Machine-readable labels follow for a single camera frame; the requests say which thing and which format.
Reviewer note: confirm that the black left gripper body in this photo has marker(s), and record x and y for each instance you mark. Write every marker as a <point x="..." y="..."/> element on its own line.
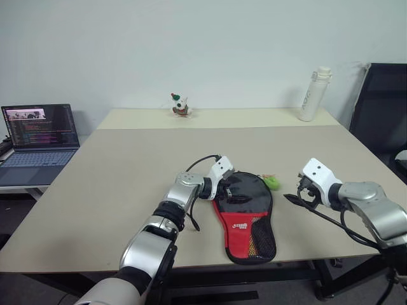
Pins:
<point x="227" y="190"/>

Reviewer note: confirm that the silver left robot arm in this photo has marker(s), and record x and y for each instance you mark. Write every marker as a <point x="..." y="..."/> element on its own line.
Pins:
<point x="184" y="190"/>

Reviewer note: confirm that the green fluffy ball charm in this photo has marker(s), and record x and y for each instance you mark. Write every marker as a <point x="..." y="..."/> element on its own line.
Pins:
<point x="273" y="183"/>

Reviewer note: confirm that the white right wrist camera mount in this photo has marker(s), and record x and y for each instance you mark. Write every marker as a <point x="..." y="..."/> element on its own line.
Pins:
<point x="318" y="171"/>

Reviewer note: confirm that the black office chair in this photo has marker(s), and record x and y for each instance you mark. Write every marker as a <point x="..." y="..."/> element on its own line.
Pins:
<point x="381" y="111"/>

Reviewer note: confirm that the white water bottle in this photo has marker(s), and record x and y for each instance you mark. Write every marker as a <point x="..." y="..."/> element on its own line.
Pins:
<point x="313" y="95"/>

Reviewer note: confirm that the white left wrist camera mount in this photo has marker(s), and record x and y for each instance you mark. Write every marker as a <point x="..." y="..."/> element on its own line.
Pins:
<point x="219" y="168"/>

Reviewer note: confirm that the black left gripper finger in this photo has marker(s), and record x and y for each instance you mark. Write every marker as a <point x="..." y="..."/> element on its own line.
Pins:
<point x="240" y="197"/>
<point x="239" y="201"/>

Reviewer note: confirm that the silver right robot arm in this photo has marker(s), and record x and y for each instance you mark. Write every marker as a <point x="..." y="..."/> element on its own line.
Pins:
<point x="365" y="193"/>

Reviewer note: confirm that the black and red paddle case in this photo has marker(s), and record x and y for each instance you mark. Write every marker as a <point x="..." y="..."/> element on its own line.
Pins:
<point x="245" y="228"/>

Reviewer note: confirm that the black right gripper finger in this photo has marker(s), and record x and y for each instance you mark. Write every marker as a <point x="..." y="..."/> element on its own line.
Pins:
<point x="297" y="200"/>

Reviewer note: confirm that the grey open laptop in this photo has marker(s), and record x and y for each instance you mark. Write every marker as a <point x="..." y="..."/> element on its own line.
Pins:
<point x="31" y="159"/>

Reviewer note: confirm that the small white plush toy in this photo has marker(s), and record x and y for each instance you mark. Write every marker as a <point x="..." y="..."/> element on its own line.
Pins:
<point x="180" y="105"/>

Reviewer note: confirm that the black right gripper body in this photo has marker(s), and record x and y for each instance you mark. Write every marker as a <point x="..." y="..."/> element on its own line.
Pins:
<point x="308" y="189"/>

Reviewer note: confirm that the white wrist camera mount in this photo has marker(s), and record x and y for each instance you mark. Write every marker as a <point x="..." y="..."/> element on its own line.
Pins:
<point x="318" y="171"/>
<point x="219" y="168"/>

